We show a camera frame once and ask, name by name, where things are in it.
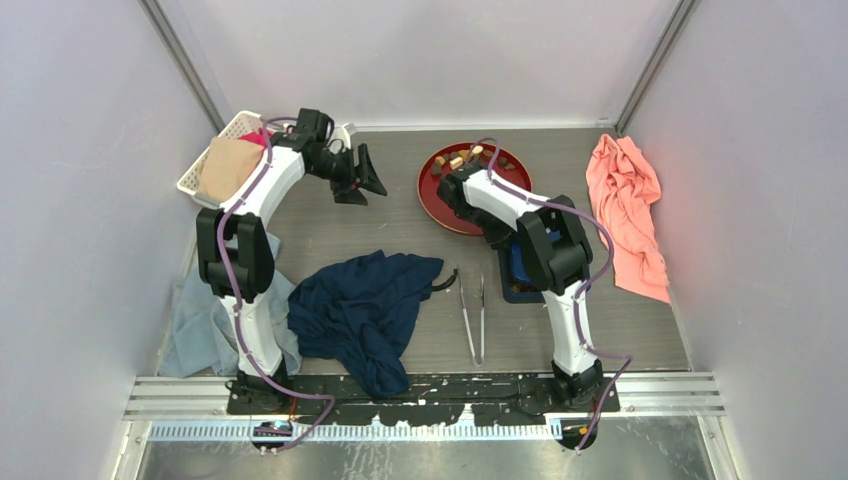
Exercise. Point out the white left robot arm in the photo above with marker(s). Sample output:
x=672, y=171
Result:
x=234, y=256

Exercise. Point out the blue chocolate tin box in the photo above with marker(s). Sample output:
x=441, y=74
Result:
x=513, y=291

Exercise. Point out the red round tray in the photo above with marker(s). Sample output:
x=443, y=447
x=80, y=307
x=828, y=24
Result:
x=442, y=162

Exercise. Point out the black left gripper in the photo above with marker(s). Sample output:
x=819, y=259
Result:
x=362, y=174

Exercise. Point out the pink magenta cloth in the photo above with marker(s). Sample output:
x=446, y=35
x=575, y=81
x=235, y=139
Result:
x=255, y=137

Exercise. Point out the light blue cloth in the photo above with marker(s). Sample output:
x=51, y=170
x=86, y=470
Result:
x=202, y=339

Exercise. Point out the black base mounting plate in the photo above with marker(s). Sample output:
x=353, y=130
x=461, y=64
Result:
x=492, y=399

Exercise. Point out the white plastic basket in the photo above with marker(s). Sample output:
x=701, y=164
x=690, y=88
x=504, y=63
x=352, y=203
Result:
x=199, y=172

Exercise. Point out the blue tin lid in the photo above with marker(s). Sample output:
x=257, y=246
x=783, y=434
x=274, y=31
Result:
x=520, y=265

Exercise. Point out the dark blue cloth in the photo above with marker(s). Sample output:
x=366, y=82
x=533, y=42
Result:
x=363, y=312

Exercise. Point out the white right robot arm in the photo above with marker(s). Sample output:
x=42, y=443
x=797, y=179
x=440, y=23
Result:
x=501, y=209

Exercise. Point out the salmon pink cloth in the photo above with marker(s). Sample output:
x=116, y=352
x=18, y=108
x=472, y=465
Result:
x=623, y=186

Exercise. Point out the beige cloth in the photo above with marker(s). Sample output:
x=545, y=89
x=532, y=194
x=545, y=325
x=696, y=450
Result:
x=228, y=165

